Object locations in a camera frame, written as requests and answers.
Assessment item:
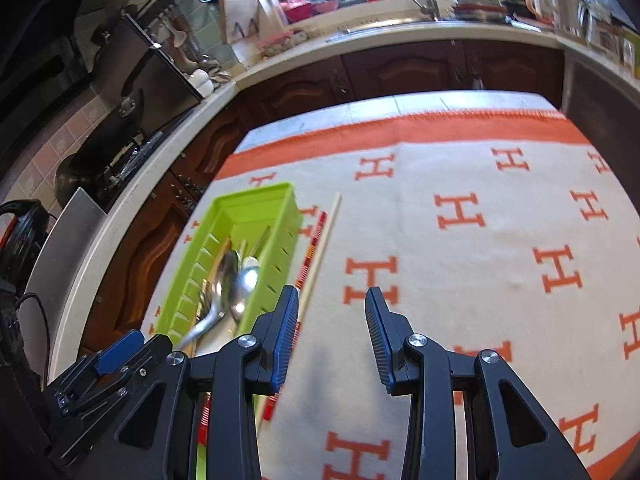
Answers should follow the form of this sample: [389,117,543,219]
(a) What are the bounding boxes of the ivory chopstick red striped end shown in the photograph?
[198,394,212,450]

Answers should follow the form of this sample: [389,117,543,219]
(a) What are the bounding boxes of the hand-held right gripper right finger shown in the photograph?
[365,287,591,480]

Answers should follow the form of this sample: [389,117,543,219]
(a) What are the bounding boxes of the tall stainless steel splash guard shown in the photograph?
[120,14,205,123]

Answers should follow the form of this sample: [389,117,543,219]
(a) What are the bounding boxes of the hanging kitchen utensils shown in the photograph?
[170,15,201,73]

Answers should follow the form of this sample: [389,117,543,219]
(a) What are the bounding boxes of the black range hood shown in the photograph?
[0,0,101,111]

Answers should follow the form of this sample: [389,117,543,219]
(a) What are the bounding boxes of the steel sink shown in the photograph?
[325,17,441,43]

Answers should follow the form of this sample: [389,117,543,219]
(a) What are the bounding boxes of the black gas stove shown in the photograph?
[95,130,166,201]

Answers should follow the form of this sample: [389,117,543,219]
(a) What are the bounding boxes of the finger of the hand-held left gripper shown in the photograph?
[50,331,144,386]
[57,335,173,418]

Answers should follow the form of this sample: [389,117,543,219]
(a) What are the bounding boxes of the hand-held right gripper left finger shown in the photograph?
[65,285,301,480]

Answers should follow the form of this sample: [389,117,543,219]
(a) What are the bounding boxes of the wooden cutting board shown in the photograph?
[220,0,288,43]

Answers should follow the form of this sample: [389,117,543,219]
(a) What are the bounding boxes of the black cable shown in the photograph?
[10,291,52,348]

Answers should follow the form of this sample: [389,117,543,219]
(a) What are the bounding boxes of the black and red device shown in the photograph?
[0,200,58,301]

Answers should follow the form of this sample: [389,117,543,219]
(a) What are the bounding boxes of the low stainless steel panel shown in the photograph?
[22,187,109,311]

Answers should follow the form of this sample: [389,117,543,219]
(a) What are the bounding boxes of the orange beige printed blanket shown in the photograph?
[140,107,640,480]

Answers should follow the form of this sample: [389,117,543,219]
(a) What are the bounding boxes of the black wok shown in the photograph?
[54,30,151,206]

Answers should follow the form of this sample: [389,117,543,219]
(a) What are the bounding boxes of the basket of green vegetables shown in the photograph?
[452,0,511,21]

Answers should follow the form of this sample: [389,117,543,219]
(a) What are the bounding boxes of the pink food container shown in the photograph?
[260,30,306,58]

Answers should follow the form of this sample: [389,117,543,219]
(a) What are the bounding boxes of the stacked white bowls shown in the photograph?
[187,69,213,98]

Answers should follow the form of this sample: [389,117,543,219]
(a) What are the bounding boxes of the row of seasoning bottles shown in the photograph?
[585,10,640,81]

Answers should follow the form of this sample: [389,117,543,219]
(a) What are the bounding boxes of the green plastic utensil tray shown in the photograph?
[150,182,304,480]

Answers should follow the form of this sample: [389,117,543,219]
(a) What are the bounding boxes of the red plastic basin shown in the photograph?
[280,0,313,23]

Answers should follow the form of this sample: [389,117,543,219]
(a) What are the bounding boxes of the large metal soup spoon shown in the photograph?
[177,249,242,353]

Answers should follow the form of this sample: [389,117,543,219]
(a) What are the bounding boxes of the stainless steel dishwasher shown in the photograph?
[560,47,640,201]

